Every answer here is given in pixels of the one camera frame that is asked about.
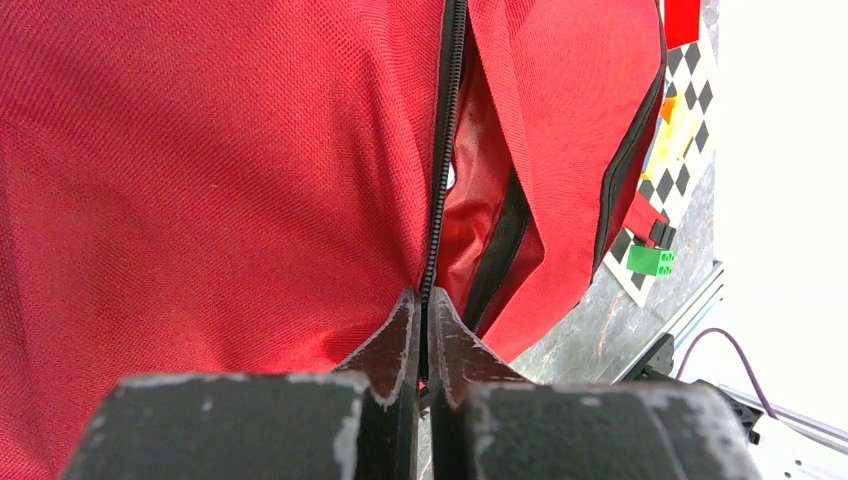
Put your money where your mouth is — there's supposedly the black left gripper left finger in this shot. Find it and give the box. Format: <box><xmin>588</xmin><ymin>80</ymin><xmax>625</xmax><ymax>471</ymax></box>
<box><xmin>65</xmin><ymin>289</ymin><xmax>421</xmax><ymax>479</ymax></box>

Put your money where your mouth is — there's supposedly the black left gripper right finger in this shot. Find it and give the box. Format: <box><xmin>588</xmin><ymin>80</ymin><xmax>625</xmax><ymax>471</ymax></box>
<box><xmin>427</xmin><ymin>288</ymin><xmax>760</xmax><ymax>479</ymax></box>

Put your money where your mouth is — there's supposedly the red student backpack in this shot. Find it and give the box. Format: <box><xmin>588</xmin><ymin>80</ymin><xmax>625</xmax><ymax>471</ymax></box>
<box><xmin>1</xmin><ymin>1</ymin><xmax>666</xmax><ymax>479</ymax></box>

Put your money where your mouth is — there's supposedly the green cube block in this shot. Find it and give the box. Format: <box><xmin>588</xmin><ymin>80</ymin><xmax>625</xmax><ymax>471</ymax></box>
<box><xmin>626</xmin><ymin>245</ymin><xmax>675</xmax><ymax>277</ymax></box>

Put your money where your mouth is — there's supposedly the colourful block pile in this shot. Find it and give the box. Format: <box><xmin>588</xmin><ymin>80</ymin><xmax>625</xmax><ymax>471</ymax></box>
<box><xmin>641</xmin><ymin>95</ymin><xmax>703</xmax><ymax>181</ymax></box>

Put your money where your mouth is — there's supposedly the black white chessboard mat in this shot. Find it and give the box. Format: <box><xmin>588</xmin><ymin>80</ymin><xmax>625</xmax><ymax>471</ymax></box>
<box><xmin>603</xmin><ymin>38</ymin><xmax>716</xmax><ymax>307</ymax></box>

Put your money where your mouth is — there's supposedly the red toy brick house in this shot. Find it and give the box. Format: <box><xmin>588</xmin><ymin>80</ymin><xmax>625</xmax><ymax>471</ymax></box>
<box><xmin>663</xmin><ymin>0</ymin><xmax>701</xmax><ymax>50</ymax></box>

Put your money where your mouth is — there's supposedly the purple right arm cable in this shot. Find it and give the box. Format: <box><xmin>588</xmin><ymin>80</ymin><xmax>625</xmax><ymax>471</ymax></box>
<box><xmin>675</xmin><ymin>327</ymin><xmax>780</xmax><ymax>420</ymax></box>

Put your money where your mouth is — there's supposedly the aluminium frame rail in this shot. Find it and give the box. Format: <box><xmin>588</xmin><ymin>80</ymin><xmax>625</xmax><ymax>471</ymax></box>
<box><xmin>617</xmin><ymin>261</ymin><xmax>847</xmax><ymax>472</ymax></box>

